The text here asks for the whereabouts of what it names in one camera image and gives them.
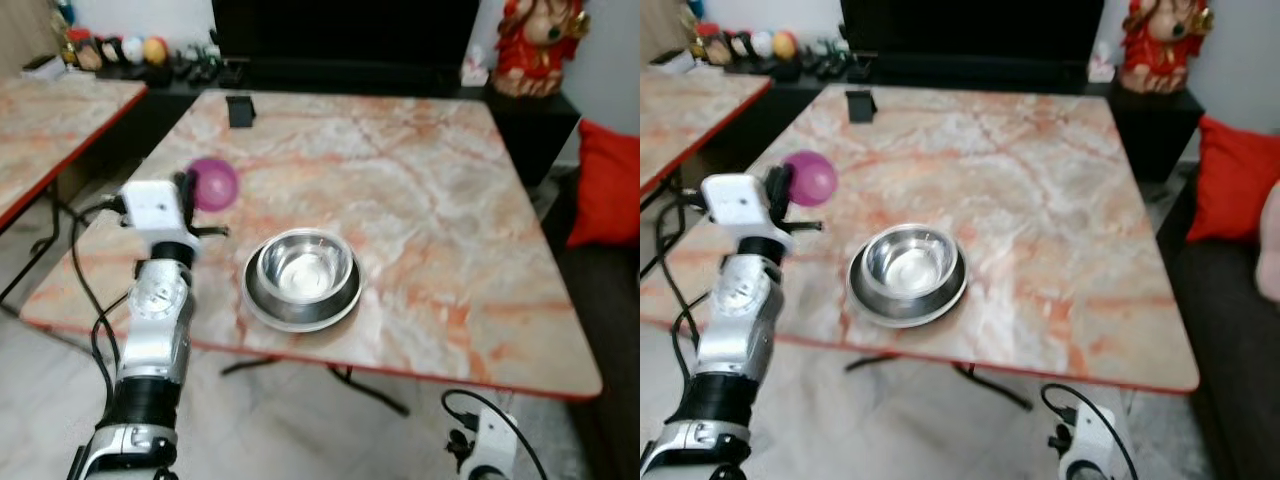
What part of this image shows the red cushion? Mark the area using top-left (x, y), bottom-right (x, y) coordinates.
top-left (1187, 115), bottom-right (1280, 244)
top-left (567, 120), bottom-right (641, 249)

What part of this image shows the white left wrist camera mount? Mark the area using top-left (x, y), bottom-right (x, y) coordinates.
top-left (700, 173), bottom-right (793, 246)
top-left (120, 180), bottom-right (201, 251)

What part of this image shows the stainless steel bowl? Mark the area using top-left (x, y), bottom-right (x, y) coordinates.
top-left (256, 229), bottom-right (355, 304)
top-left (861, 224), bottom-right (960, 299)

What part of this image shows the tall gold blue trophy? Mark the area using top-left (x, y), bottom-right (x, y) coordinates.
top-left (684, 0), bottom-right (707, 56)
top-left (55, 0), bottom-right (81, 63)

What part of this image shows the black metal table leg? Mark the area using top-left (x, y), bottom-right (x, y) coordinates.
top-left (845, 352), bottom-right (1034, 411)
top-left (222, 357), bottom-right (411, 417)

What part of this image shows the light wooden cabinet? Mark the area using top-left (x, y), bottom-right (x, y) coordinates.
top-left (0, 0), bottom-right (61, 71)
top-left (640, 0), bottom-right (691, 61)

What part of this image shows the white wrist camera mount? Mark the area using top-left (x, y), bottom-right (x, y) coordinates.
top-left (1070, 405), bottom-right (1116, 480)
top-left (478, 405), bottom-right (519, 480)
top-left (700, 173), bottom-right (793, 246)
top-left (120, 180), bottom-right (201, 251)

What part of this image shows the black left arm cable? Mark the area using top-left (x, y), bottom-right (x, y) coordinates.
top-left (68, 195), bottom-right (136, 421)
top-left (640, 185), bottom-right (716, 401)

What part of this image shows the red gold statue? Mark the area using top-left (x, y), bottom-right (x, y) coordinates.
top-left (1120, 0), bottom-right (1216, 94)
top-left (488, 0), bottom-right (591, 98)

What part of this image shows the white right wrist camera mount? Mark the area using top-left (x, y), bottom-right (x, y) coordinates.
top-left (1070, 405), bottom-right (1116, 480)
top-left (478, 405), bottom-right (519, 480)

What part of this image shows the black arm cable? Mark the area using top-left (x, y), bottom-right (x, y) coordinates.
top-left (1040, 383), bottom-right (1141, 480)
top-left (442, 390), bottom-right (546, 480)
top-left (640, 185), bottom-right (716, 401)
top-left (68, 195), bottom-right (136, 421)

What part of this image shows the black television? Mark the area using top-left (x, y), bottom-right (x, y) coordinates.
top-left (211, 0), bottom-right (481, 69)
top-left (840, 0), bottom-right (1106, 63)

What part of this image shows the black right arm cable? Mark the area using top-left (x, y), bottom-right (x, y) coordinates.
top-left (1040, 383), bottom-right (1141, 480)
top-left (442, 390), bottom-right (546, 480)

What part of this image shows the pale pink cushion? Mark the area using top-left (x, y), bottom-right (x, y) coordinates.
top-left (1255, 180), bottom-right (1280, 303)

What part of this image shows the dark grey sofa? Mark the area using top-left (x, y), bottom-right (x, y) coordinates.
top-left (545, 170), bottom-right (641, 480)
top-left (1165, 165), bottom-right (1280, 480)

